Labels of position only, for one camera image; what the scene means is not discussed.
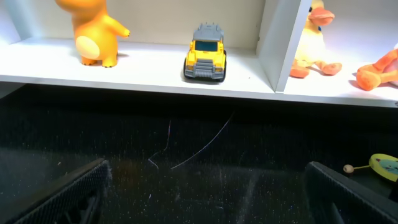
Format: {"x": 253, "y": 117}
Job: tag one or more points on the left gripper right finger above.
{"x": 335, "y": 193}

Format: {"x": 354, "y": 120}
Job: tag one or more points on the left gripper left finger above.
{"x": 71, "y": 196}

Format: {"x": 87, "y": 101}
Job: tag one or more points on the yellow wooden rattle drum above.
{"x": 387, "y": 166}

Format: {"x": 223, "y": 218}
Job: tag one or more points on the yellow rubber duck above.
{"x": 93, "y": 34}

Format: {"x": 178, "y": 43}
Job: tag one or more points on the grey and yellow toy truck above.
{"x": 205, "y": 59}

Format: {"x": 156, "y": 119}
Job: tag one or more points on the white plush duck yellow hat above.
{"x": 373, "y": 73}

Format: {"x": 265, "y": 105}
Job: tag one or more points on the white shelf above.
{"x": 149, "y": 71}

